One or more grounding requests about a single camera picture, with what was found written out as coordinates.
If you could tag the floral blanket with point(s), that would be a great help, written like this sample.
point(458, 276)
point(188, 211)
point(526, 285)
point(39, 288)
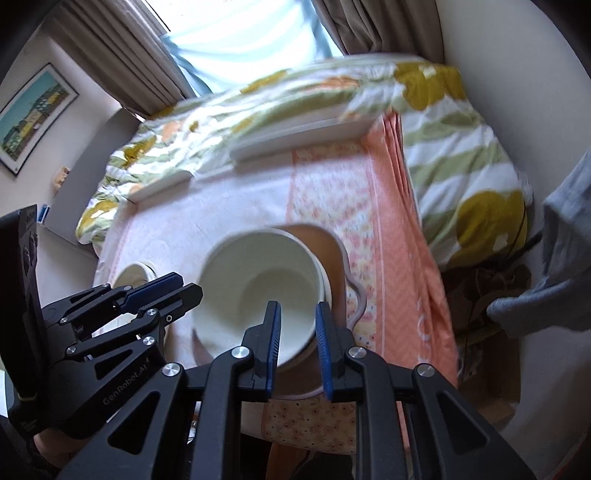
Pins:
point(461, 152)

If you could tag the small tan figurine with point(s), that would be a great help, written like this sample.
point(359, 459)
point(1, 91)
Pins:
point(61, 177)

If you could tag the plain white bowl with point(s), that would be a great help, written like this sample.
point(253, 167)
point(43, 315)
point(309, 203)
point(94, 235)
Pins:
point(258, 286)

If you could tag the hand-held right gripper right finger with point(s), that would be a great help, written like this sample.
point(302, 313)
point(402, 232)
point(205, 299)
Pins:
point(323, 350)

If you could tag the grey garment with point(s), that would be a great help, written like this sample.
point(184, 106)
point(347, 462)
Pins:
point(563, 258)

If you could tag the white rectangular plate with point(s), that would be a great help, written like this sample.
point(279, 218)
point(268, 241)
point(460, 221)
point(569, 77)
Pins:
point(304, 136)
point(159, 187)

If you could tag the white orange patterned tablecloth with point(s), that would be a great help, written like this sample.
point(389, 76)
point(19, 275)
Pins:
point(392, 258)

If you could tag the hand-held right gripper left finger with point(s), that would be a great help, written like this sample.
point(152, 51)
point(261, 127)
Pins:
point(273, 341)

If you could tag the brown curtain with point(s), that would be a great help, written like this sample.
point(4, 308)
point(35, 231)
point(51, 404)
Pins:
point(124, 55)
point(383, 27)

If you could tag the framed wall picture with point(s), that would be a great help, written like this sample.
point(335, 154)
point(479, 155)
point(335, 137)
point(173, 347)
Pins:
point(32, 120)

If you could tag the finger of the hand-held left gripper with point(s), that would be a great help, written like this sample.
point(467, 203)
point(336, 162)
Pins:
point(175, 307)
point(152, 288)

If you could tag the light blue sheer curtain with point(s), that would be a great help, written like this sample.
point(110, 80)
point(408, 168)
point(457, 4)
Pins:
point(249, 41)

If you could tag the person's left hand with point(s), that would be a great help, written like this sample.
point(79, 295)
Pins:
point(55, 447)

